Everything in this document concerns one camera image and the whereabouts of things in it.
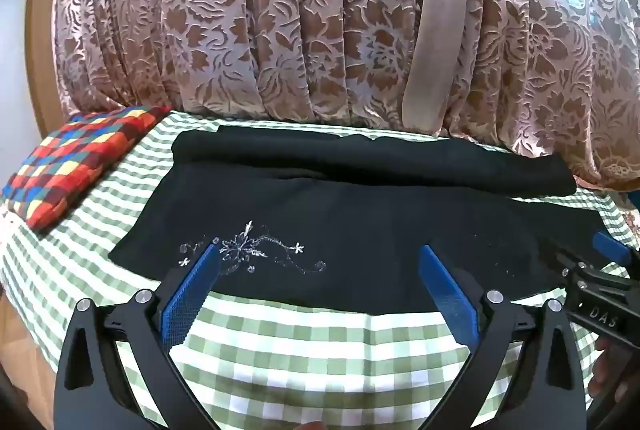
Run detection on black embroidered pants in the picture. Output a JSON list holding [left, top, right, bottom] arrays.
[[110, 127, 606, 315]]

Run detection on person's right hand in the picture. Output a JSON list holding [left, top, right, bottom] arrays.
[[587, 337, 626, 398]]

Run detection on multicolour checked pillow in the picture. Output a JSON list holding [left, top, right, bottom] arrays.
[[2, 106, 170, 231]]

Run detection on brown floral curtain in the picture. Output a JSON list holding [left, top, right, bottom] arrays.
[[53, 0, 639, 191]]

